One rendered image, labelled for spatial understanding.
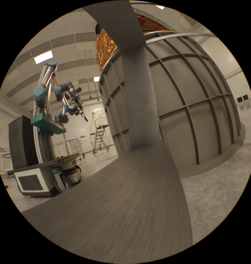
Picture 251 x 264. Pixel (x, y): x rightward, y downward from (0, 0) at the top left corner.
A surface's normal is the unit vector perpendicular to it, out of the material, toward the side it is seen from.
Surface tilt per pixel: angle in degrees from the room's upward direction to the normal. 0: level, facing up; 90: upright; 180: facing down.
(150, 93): 93
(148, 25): 180
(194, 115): 90
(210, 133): 90
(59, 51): 180
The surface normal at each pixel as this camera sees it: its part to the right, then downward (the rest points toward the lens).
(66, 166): 0.33, -0.16
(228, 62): -0.90, 0.25
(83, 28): 0.29, 0.95
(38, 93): 0.68, -0.13
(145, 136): -0.35, 0.11
